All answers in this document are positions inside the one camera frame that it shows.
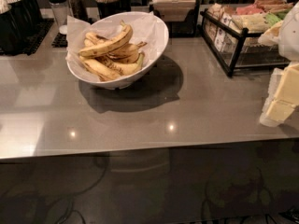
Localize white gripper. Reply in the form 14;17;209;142
259;2;299;127

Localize yellow banana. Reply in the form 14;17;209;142
97;52;145;76
78;21;133;58
79;57;121;81

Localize white paper bowl liner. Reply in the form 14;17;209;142
65;11;167;83

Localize white tilted bowl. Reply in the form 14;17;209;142
65;11;170;91

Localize back left banana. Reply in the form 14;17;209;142
84;32;107;47

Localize pink sweetener packets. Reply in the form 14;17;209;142
236;5;263;15

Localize white sugar packets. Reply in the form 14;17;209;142
204;4;236;53

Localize black napkin holder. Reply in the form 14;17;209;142
149;0;200;37

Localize brown paper napkins stack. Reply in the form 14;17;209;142
149;0;196;22

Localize black stir stick holder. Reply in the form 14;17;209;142
97;0;131;19

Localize black mesh mat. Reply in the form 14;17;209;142
0;18;54;56

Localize dark pepper shaker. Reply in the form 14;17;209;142
68;0;88;21

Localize glass shaker dark lid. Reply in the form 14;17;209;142
49;0;69;35

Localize black cylindrical container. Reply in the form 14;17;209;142
0;0;42;53

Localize black wire condiment rack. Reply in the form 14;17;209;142
200;9;289;77

